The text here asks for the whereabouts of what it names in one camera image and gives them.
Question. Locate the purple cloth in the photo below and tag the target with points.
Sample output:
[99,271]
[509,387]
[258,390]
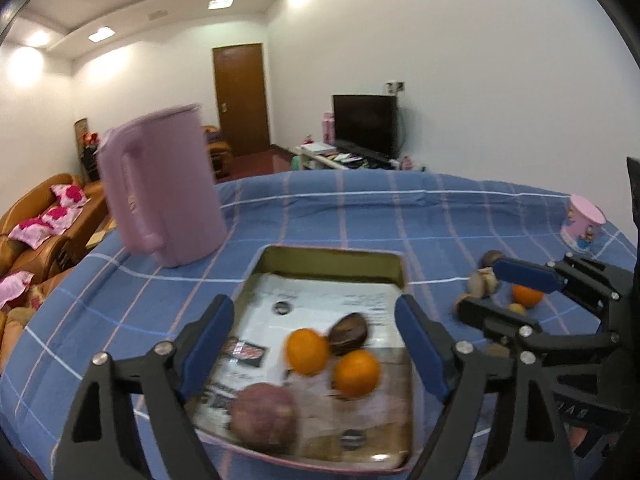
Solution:
[215,135]

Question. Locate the white television stand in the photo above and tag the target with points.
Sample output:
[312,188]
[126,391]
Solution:
[320,158]

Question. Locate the pink patterned bag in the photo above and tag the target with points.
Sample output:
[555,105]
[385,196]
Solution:
[407,164]

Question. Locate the pink floral cushion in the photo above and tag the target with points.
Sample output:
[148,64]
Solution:
[45,225]
[70,195]
[15,285]

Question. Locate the blue plaid tablecloth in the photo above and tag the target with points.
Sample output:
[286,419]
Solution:
[350,210]

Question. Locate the pink metal tin box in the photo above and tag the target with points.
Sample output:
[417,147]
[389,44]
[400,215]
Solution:
[325,260]

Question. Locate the wall power socket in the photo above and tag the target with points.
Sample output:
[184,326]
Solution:
[394,86]

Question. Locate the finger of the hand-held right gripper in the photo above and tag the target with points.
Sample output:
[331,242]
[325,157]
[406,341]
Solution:
[527,274]
[500,317]

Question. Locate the purple passion fruit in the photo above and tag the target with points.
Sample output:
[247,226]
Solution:
[262,417]

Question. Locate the rack of dark clothes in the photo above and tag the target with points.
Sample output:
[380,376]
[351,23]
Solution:
[90,160]

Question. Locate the pink electric kettle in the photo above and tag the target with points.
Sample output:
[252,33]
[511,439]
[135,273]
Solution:
[165,185]

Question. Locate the brown leather sofa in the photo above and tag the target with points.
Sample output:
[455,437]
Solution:
[222,152]
[22,260]

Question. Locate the pink cartoon cup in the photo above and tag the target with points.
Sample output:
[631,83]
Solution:
[582,222]

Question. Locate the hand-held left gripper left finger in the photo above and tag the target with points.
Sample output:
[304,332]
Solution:
[207,350]

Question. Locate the black television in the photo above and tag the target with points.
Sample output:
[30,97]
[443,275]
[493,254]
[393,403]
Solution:
[365,122]

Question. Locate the square ceiling panel light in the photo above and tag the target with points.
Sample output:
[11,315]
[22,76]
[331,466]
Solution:
[220,2]
[101,34]

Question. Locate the brown wooden door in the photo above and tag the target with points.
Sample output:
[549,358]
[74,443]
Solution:
[240,100]

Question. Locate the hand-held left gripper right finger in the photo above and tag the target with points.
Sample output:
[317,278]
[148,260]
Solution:
[422,350]

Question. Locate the printed paper leaflet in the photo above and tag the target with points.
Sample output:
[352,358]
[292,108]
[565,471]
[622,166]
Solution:
[320,305]

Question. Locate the ceiling air vent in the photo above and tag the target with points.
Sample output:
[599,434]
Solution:
[157,14]

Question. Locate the orange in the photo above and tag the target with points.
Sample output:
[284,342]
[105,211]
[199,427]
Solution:
[527,297]
[307,352]
[356,372]

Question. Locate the tall pink box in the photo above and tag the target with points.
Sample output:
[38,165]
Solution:
[328,127]

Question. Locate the flat white box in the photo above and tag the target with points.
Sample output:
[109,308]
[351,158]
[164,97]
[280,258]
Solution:
[317,147]

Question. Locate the black soundbar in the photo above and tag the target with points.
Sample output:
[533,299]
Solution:
[370,152]

